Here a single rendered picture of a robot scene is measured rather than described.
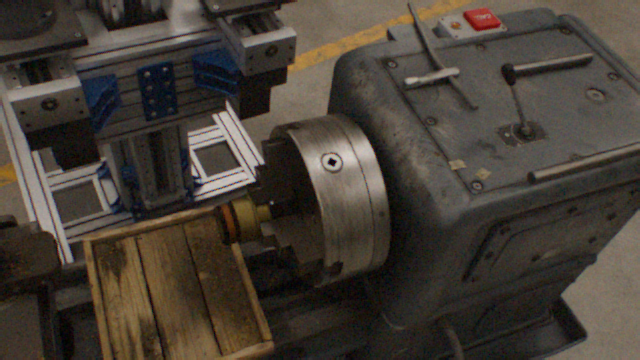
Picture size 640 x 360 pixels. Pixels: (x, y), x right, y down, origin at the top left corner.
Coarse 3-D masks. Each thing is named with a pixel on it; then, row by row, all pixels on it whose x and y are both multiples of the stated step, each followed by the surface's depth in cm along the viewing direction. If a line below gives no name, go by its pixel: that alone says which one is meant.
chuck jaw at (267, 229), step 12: (288, 216) 106; (300, 216) 106; (264, 228) 103; (276, 228) 104; (288, 228) 104; (300, 228) 104; (264, 240) 103; (276, 240) 103; (288, 240) 102; (300, 240) 102; (312, 240) 103; (288, 252) 103; (300, 252) 101; (312, 252) 101; (300, 264) 99; (312, 264) 101; (324, 264) 100; (336, 264) 101
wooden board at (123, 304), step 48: (96, 240) 121; (144, 240) 124; (192, 240) 125; (96, 288) 114; (144, 288) 117; (192, 288) 118; (240, 288) 119; (144, 336) 111; (192, 336) 112; (240, 336) 113
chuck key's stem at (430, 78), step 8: (432, 72) 109; (440, 72) 109; (448, 72) 109; (456, 72) 110; (408, 80) 107; (416, 80) 107; (424, 80) 108; (432, 80) 108; (440, 80) 109; (408, 88) 107
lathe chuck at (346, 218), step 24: (312, 120) 106; (312, 144) 99; (336, 144) 100; (312, 168) 96; (360, 168) 98; (312, 192) 97; (336, 192) 96; (360, 192) 97; (312, 216) 100; (336, 216) 96; (360, 216) 97; (336, 240) 97; (360, 240) 99; (360, 264) 103
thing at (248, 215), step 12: (228, 204) 105; (240, 204) 104; (252, 204) 103; (264, 204) 105; (216, 216) 107; (228, 216) 102; (240, 216) 102; (252, 216) 103; (264, 216) 105; (228, 228) 102; (240, 228) 102; (252, 228) 103; (228, 240) 103; (240, 240) 105; (252, 240) 106
